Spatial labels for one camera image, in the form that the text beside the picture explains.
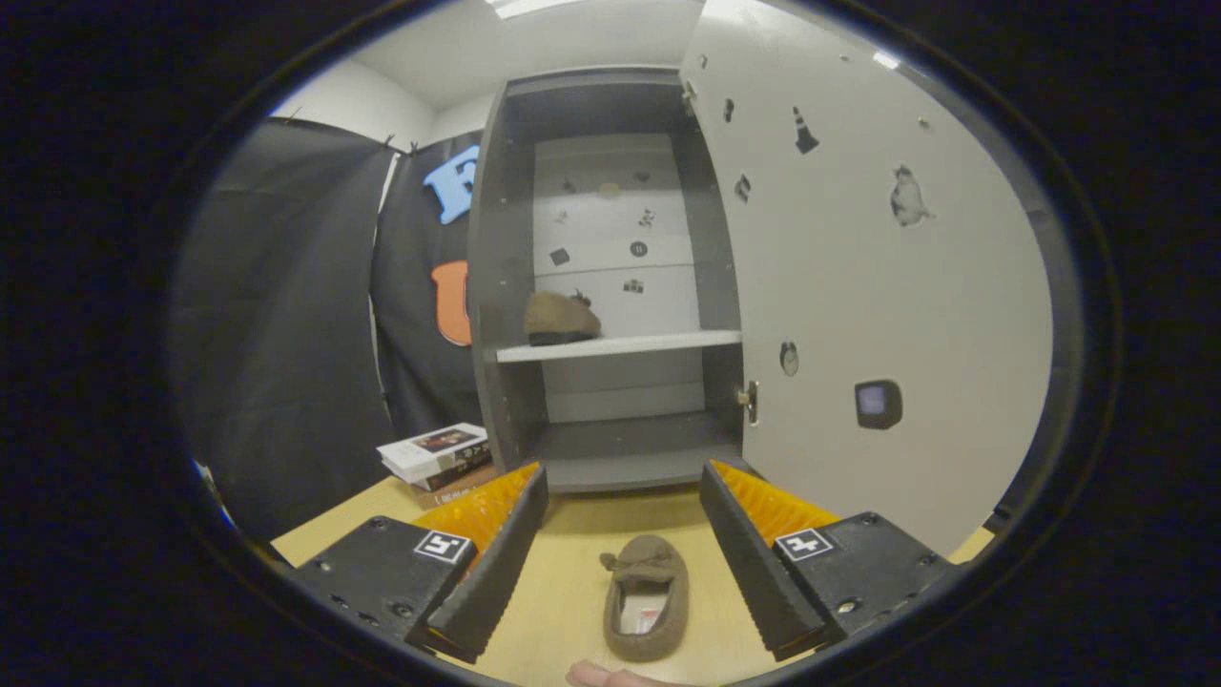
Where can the brass door hinge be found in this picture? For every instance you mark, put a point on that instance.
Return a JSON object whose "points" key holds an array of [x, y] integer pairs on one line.
{"points": [[688, 97], [751, 403]]}

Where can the light grey shoe cabinet door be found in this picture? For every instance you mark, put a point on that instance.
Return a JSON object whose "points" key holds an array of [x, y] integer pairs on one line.
{"points": [[858, 286]]}

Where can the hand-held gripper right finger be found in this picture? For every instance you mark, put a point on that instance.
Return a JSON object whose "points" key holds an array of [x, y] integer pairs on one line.
{"points": [[749, 563]]}

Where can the black backdrop cloth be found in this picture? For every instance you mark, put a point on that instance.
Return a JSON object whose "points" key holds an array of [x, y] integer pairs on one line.
{"points": [[286, 334]]}

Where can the stack of books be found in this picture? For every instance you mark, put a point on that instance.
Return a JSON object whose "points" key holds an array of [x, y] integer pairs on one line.
{"points": [[434, 448]]}

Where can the brown fuzzy slipper shoe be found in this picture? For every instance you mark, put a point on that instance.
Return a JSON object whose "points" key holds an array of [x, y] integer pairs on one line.
{"points": [[651, 555], [558, 320]]}

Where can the dark grey shoe cabinet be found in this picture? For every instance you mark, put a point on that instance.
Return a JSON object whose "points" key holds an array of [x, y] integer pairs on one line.
{"points": [[496, 286]]}

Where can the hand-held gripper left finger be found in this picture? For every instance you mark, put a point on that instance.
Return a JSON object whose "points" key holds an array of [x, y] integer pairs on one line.
{"points": [[501, 563]]}

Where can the long ceiling light panel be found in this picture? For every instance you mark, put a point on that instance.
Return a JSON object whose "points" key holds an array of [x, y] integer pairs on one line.
{"points": [[529, 8]]}

